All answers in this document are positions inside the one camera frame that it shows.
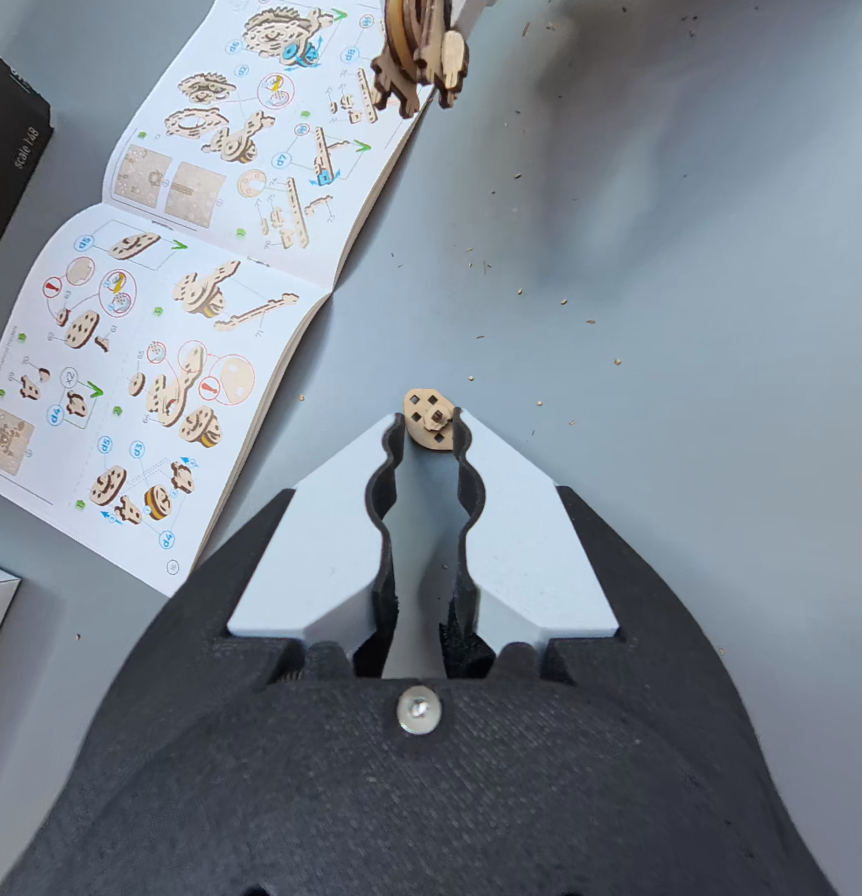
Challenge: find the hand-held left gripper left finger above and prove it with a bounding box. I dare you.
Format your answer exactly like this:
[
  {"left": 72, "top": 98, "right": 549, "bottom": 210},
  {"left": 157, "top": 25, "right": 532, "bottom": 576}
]
[{"left": 227, "top": 412, "right": 406, "bottom": 679}]

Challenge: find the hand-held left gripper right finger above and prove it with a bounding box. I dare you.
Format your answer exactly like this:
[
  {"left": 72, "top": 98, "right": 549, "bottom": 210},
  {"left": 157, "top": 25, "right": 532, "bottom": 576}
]
[{"left": 439, "top": 408, "right": 622, "bottom": 679}]

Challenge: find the wooden gear model assembly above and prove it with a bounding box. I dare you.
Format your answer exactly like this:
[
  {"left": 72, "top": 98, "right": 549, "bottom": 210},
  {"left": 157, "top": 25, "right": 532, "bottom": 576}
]
[{"left": 370, "top": 0, "right": 470, "bottom": 118}]

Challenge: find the small wooden disc with holes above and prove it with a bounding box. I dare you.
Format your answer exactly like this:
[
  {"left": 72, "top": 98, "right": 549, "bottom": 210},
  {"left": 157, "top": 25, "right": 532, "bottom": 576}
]
[{"left": 403, "top": 388, "right": 459, "bottom": 450}]

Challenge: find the grey desk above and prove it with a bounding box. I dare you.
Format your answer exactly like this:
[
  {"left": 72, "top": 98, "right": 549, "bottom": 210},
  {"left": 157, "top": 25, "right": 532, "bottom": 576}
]
[{"left": 0, "top": 0, "right": 862, "bottom": 896}]

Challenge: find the illustrated instruction booklet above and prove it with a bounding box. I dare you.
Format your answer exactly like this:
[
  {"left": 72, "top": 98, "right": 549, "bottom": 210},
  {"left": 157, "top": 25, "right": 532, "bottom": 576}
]
[{"left": 0, "top": 0, "right": 442, "bottom": 597}]

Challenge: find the black model kit box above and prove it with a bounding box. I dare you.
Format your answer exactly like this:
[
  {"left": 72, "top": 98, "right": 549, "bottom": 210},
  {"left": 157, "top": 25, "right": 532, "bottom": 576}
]
[{"left": 0, "top": 41, "right": 56, "bottom": 275}]

